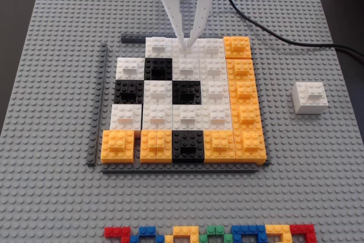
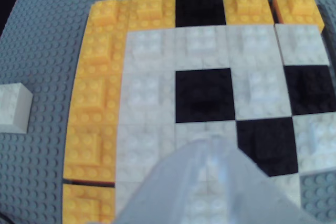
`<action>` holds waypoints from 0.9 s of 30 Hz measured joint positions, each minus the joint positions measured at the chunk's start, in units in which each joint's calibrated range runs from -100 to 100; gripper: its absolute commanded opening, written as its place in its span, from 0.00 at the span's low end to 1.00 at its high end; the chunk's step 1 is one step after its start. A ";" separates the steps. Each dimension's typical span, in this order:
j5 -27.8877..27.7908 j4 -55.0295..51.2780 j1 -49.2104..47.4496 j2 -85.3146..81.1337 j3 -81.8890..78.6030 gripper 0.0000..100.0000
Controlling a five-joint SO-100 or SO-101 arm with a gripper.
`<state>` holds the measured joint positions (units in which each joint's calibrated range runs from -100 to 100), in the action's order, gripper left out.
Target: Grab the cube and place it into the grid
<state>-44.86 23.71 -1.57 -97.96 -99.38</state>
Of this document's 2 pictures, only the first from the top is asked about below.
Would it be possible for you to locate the white lego cube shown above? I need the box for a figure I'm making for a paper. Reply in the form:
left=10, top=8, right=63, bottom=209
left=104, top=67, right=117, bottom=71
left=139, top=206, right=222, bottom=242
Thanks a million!
left=198, top=38, right=226, bottom=60
left=172, top=57, right=201, bottom=81
left=200, top=80, right=230, bottom=106
left=291, top=81, right=329, bottom=115
left=141, top=104, right=174, bottom=132
left=172, top=104, right=204, bottom=132
left=199, top=57, right=228, bottom=82
left=144, top=37, right=173, bottom=59
left=143, top=80, right=174, bottom=105
left=115, top=57, right=146, bottom=81
left=171, top=38, right=200, bottom=59
left=109, top=103, right=143, bottom=132
left=201, top=104, right=234, bottom=132

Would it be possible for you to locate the orange lego cube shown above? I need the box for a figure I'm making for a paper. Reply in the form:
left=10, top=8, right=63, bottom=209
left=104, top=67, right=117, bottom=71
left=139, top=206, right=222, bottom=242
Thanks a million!
left=100, top=129, right=135, bottom=164
left=203, top=130, right=237, bottom=164
left=234, top=130, right=268, bottom=166
left=230, top=104, right=263, bottom=133
left=139, top=129, right=173, bottom=164
left=225, top=58, right=256, bottom=83
left=227, top=80, right=259, bottom=106
left=223, top=36, right=253, bottom=60

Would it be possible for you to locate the black lego cube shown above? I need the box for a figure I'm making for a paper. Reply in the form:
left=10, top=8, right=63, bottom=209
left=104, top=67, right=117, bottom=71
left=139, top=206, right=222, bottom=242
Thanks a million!
left=113, top=79, right=145, bottom=105
left=171, top=130, right=206, bottom=164
left=143, top=57, right=174, bottom=81
left=172, top=80, right=202, bottom=105

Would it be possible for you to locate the dark grey brick strip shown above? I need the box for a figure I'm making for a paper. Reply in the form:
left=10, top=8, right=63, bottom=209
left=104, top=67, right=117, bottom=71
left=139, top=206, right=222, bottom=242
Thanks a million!
left=86, top=43, right=109, bottom=168
left=101, top=167, right=260, bottom=175
left=121, top=32, right=225, bottom=45

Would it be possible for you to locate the grey studded lego baseplate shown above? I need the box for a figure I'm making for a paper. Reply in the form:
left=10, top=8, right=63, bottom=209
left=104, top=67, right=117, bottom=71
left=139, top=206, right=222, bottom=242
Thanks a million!
left=0, top=0, right=364, bottom=243

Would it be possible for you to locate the yellow brick letter b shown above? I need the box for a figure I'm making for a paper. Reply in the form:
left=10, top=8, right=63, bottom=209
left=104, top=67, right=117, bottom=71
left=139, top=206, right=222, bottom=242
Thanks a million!
left=164, top=225, right=200, bottom=243

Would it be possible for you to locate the green brick letter o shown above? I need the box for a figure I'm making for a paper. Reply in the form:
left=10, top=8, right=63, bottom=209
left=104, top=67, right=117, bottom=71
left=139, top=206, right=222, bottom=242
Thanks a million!
left=198, top=225, right=234, bottom=243

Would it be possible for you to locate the blue brick letter o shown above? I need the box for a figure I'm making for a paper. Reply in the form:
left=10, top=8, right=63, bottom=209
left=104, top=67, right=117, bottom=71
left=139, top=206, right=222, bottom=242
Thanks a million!
left=130, top=225, right=166, bottom=243

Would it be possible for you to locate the blue brick letter R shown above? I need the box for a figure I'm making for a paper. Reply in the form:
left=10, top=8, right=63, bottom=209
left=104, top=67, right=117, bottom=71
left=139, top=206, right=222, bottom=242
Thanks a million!
left=231, top=224, right=268, bottom=243

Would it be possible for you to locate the red brick letter t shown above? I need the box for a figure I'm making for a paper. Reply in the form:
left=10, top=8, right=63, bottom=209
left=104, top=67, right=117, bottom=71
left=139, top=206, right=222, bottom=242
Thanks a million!
left=104, top=226, right=132, bottom=243

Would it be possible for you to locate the yellow brick letter e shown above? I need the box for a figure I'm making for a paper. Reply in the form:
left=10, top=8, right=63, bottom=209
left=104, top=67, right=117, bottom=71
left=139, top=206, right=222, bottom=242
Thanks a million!
left=265, top=224, right=293, bottom=243

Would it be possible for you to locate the red brick letter L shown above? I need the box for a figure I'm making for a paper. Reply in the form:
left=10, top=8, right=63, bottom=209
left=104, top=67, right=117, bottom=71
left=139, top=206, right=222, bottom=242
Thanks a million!
left=289, top=224, right=317, bottom=243

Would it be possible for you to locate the black cable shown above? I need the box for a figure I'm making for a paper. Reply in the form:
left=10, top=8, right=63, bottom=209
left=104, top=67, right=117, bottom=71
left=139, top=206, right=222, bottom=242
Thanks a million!
left=218, top=0, right=364, bottom=65

